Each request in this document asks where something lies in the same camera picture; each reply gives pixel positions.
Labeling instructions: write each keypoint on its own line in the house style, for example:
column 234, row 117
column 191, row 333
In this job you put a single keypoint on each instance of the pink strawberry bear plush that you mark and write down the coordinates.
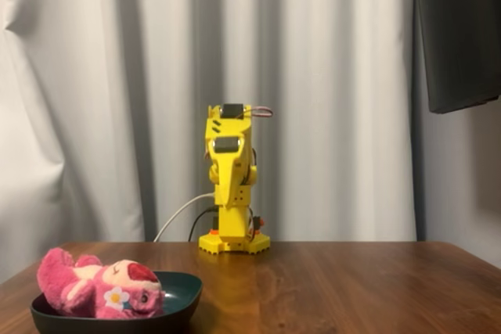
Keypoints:
column 78, row 291

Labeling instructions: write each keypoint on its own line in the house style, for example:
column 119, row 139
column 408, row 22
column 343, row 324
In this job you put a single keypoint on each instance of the black hanging panel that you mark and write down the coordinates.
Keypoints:
column 458, row 36

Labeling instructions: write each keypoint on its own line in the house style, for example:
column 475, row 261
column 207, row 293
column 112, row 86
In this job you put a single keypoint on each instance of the yellow gripper black motor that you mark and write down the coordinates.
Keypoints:
column 228, row 170

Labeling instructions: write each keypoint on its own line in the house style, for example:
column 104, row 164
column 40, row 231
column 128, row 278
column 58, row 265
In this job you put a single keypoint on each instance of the white curtain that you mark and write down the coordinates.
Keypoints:
column 117, row 76

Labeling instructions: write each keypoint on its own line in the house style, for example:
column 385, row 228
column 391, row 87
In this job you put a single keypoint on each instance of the dark teal square plate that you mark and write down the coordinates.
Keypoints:
column 180, row 291

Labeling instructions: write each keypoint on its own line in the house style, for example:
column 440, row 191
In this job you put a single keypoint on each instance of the orange black table clamp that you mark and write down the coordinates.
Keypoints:
column 258, row 224
column 213, row 231

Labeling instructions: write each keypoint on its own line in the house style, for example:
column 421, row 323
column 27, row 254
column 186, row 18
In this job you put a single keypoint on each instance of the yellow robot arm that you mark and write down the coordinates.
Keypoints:
column 229, row 224

